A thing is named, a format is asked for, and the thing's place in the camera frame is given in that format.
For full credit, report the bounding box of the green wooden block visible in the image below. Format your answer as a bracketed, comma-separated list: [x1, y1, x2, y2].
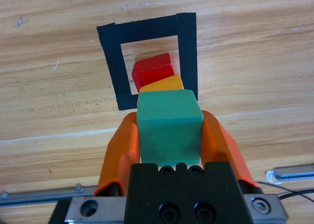
[136, 89, 205, 168]

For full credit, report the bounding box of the red wooden block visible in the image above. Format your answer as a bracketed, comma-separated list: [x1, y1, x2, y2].
[131, 52, 174, 87]

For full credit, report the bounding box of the thick black cable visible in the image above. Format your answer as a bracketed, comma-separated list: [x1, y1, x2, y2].
[278, 189, 314, 199]

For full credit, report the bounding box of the black tape square outline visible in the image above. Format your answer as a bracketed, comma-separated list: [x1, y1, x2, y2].
[96, 12, 199, 111]

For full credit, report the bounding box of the yellow wooden block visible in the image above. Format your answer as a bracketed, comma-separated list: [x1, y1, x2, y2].
[138, 74, 185, 94]

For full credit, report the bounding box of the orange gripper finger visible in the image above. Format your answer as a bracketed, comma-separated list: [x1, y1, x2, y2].
[199, 110, 262, 196]
[94, 111, 142, 198]

